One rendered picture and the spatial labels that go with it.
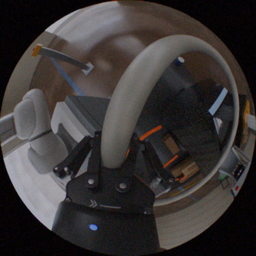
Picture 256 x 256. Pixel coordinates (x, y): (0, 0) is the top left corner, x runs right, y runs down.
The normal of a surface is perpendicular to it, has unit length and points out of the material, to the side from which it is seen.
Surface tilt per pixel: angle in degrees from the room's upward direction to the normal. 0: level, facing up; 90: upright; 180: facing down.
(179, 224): 90
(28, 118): 87
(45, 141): 86
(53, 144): 97
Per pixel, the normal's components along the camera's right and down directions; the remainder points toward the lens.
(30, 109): 0.94, -0.20
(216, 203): -0.70, -0.70
